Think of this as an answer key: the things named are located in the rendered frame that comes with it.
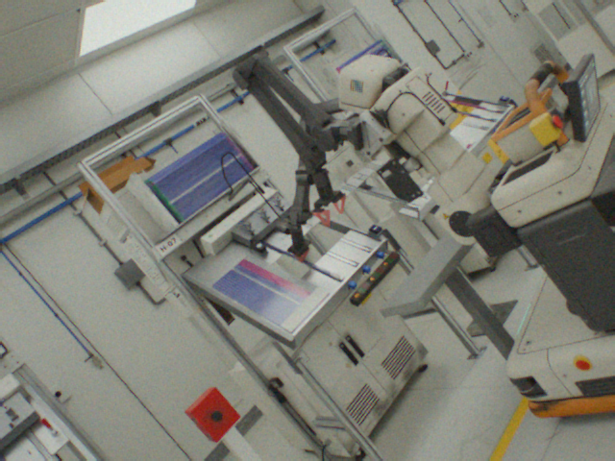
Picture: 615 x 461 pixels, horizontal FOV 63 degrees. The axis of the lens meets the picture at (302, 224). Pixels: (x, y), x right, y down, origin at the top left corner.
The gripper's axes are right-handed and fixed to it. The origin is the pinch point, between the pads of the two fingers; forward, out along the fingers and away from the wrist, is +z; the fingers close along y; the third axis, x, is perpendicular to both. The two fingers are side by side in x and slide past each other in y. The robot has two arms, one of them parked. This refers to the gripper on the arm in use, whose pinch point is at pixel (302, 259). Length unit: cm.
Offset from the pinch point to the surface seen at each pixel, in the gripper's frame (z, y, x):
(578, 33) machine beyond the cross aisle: 53, -463, -18
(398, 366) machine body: 63, -12, 42
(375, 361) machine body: 55, -4, 35
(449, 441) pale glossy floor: 43, 18, 85
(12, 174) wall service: -4, 42, -217
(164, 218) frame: -21, 28, -58
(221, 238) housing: -4.5, 12.6, -40.8
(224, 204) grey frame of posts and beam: -12, -2, -52
